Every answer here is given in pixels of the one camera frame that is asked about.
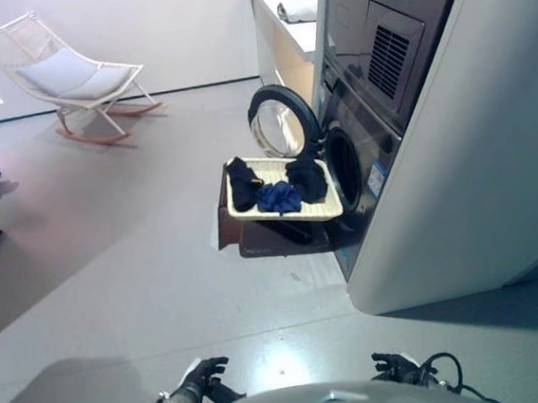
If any robot left black hand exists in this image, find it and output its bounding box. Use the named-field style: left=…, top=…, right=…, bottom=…
left=181, top=354, right=248, bottom=403

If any robot right black hand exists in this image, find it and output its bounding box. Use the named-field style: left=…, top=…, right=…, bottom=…
left=369, top=347, right=425, bottom=389

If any blue garment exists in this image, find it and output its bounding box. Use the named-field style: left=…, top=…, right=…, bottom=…
left=255, top=178, right=306, bottom=219

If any black garment with yellow tag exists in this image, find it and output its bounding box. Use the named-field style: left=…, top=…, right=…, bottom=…
left=224, top=154, right=267, bottom=214

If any plain black garment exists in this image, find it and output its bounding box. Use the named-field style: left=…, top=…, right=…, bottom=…
left=284, top=156, right=331, bottom=205

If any brown wooden stool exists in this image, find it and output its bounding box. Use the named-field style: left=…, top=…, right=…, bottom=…
left=211, top=160, right=337, bottom=264

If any white woven laundry basket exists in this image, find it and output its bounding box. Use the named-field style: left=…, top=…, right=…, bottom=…
left=222, top=148, right=345, bottom=229

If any blue energy label sticker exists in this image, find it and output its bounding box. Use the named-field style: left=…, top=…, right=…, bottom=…
left=365, top=160, right=391, bottom=197

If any white appliance cabinet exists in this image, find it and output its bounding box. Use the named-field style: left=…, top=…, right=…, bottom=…
left=318, top=0, right=538, bottom=319

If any round glass washer door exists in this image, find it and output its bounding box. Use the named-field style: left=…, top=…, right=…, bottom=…
left=244, top=81, right=330, bottom=166

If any grey seat cushion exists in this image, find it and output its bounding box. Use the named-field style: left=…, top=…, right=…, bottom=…
left=14, top=45, right=139, bottom=105

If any dark grey dryer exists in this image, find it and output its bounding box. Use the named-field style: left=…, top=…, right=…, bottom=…
left=313, top=0, right=487, bottom=142

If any white counter unit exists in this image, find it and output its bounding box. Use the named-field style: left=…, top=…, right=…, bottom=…
left=249, top=0, right=332, bottom=113

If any folded white towel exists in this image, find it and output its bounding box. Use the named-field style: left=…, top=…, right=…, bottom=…
left=275, top=0, right=322, bottom=25

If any white rocking chair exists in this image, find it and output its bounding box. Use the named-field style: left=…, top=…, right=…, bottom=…
left=0, top=0, right=169, bottom=156

